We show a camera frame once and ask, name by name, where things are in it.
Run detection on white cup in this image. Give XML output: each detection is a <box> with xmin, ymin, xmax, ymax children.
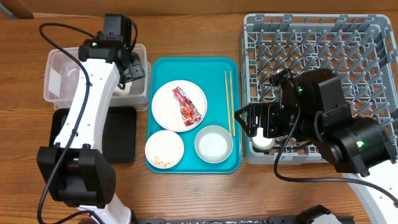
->
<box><xmin>251</xmin><ymin>128</ymin><xmax>275</xmax><ymax>151</ymax></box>

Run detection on white napkin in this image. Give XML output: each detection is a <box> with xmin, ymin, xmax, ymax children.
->
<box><xmin>113</xmin><ymin>82</ymin><xmax>132</xmax><ymax>96</ymax></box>

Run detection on grey bowl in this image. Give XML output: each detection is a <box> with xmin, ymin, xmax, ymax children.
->
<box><xmin>194</xmin><ymin>125</ymin><xmax>234</xmax><ymax>164</ymax></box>

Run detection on large white plate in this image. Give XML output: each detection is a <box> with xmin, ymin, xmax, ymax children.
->
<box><xmin>151</xmin><ymin>80</ymin><xmax>208</xmax><ymax>132</ymax></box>

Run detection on red sauce packet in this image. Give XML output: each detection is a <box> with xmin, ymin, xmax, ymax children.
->
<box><xmin>172</xmin><ymin>86</ymin><xmax>202</xmax><ymax>127</ymax></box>

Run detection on small pink bowl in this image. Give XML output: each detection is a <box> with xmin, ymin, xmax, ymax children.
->
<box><xmin>145</xmin><ymin>130</ymin><xmax>184</xmax><ymax>169</ymax></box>

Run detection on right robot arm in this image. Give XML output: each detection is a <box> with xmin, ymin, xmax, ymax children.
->
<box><xmin>234</xmin><ymin>68</ymin><xmax>397</xmax><ymax>223</ymax></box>

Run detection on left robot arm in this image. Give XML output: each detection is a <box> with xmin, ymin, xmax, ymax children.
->
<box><xmin>37</xmin><ymin>39</ymin><xmax>136</xmax><ymax>223</ymax></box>

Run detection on grey dishwasher rack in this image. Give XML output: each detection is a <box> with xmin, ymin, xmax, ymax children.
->
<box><xmin>240</xmin><ymin>13</ymin><xmax>398</xmax><ymax>166</ymax></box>

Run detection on teal serving tray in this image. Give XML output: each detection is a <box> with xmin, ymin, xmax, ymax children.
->
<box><xmin>147</xmin><ymin>57</ymin><xmax>242</xmax><ymax>174</ymax></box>

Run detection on right wooden chopstick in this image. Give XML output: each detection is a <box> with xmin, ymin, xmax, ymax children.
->
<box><xmin>229</xmin><ymin>71</ymin><xmax>236</xmax><ymax>136</ymax></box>

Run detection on wooden chopstick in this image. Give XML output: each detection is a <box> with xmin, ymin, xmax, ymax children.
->
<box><xmin>229</xmin><ymin>71</ymin><xmax>236</xmax><ymax>136</ymax></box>
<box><xmin>224</xmin><ymin>70</ymin><xmax>232</xmax><ymax>136</ymax></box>

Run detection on left wooden chopstick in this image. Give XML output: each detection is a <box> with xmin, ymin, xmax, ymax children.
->
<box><xmin>224</xmin><ymin>70</ymin><xmax>232</xmax><ymax>136</ymax></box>

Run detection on black plastic tray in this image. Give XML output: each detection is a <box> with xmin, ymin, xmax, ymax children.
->
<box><xmin>49</xmin><ymin>106</ymin><xmax>137</xmax><ymax>164</ymax></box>

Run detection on clear plastic bin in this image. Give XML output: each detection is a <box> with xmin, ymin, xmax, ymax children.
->
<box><xmin>44</xmin><ymin>44</ymin><xmax>151</xmax><ymax>111</ymax></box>

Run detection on cardboard back panel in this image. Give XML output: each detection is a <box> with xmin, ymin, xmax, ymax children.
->
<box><xmin>1</xmin><ymin>0</ymin><xmax>397</xmax><ymax>19</ymax></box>

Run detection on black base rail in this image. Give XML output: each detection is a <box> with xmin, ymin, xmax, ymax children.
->
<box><xmin>130</xmin><ymin>216</ymin><xmax>355</xmax><ymax>224</ymax></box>

